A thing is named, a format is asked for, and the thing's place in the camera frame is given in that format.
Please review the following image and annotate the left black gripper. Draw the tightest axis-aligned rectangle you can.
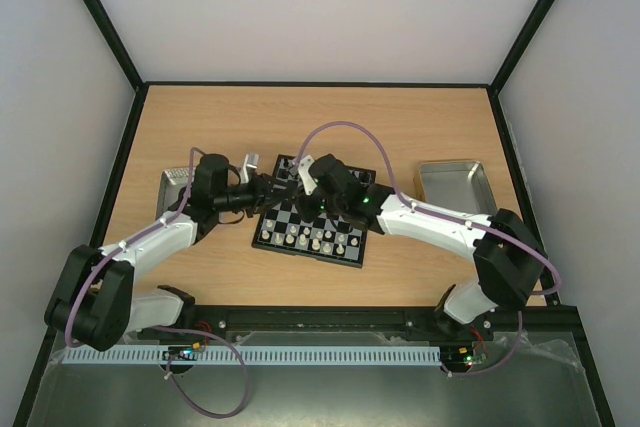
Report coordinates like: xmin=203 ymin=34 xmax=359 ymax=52
xmin=216 ymin=172 xmax=293 ymax=218

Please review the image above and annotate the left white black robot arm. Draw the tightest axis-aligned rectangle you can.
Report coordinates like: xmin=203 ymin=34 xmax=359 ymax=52
xmin=44 ymin=148 xmax=297 ymax=351

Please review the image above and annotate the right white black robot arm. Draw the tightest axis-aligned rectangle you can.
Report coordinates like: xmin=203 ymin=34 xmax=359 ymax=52
xmin=294 ymin=154 xmax=547 ymax=339

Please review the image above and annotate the folding magnetic chess board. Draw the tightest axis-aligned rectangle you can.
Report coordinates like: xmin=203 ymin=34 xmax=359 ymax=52
xmin=251 ymin=154 xmax=377 ymax=271

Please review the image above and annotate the silver embossed metal tin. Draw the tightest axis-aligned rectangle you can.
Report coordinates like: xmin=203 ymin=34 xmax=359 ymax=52
xmin=155 ymin=167 xmax=190 ymax=218

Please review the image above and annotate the gold sided metal tin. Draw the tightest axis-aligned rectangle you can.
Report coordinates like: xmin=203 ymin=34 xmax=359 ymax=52
xmin=414 ymin=160 xmax=498 ymax=215

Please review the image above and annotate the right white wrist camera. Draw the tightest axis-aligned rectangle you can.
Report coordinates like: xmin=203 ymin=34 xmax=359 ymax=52
xmin=294 ymin=155 xmax=317 ymax=196

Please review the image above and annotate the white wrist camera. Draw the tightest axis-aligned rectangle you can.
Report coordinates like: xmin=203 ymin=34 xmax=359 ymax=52
xmin=238 ymin=152 xmax=259 ymax=184
xmin=294 ymin=155 xmax=317 ymax=196

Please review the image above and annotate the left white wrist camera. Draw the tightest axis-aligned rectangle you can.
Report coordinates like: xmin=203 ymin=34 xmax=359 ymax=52
xmin=238 ymin=152 xmax=259 ymax=184

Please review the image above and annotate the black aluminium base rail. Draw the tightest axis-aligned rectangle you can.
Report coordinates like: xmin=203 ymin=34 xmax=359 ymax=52
xmin=137 ymin=304 xmax=581 ymax=343

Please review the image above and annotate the light blue slotted cable duct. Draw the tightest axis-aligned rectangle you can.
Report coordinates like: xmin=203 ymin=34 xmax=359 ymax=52
xmin=62 ymin=345 xmax=441 ymax=366

